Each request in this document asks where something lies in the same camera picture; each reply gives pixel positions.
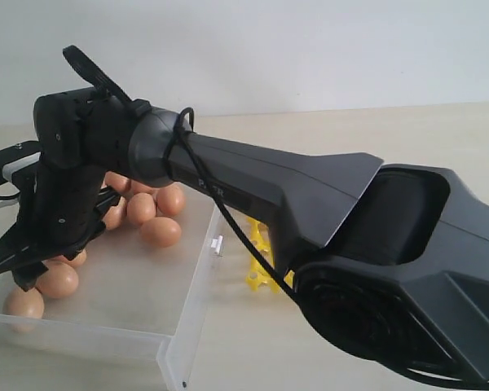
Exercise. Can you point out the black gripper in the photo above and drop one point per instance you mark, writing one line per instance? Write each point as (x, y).
(61, 211)

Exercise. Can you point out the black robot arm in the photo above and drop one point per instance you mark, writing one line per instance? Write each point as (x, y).
(390, 263)

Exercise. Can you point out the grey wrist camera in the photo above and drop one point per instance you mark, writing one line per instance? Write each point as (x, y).
(17, 157)

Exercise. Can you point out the yellow plastic egg tray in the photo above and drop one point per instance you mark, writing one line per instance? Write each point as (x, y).
(258, 276)

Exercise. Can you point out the clear plastic tray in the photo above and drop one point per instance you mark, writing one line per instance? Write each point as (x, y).
(133, 303)

